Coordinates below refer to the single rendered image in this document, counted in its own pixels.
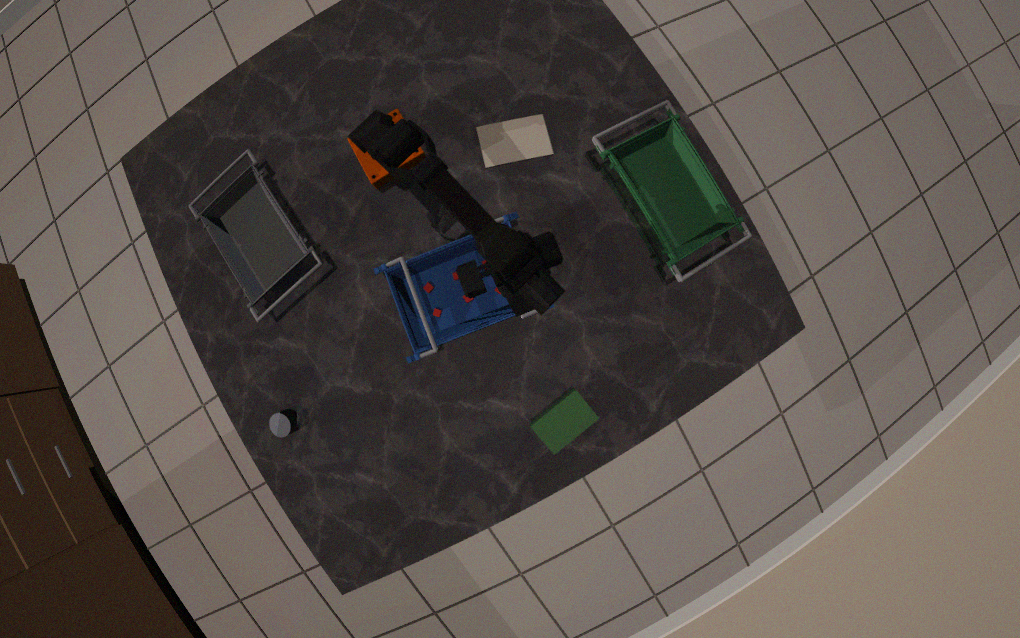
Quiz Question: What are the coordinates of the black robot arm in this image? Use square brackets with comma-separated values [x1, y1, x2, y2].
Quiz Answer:
[347, 109, 566, 316]

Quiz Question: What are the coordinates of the grey cylinder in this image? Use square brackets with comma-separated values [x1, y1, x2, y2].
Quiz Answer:
[269, 409, 301, 437]

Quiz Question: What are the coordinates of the blue plastic tray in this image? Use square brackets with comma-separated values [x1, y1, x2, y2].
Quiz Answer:
[374, 234, 516, 363]

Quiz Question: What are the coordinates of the green rectangular box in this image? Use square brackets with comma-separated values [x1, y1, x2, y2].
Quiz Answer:
[530, 388, 599, 455]

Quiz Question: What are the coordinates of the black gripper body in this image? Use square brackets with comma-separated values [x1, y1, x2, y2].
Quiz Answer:
[456, 232, 563, 298]

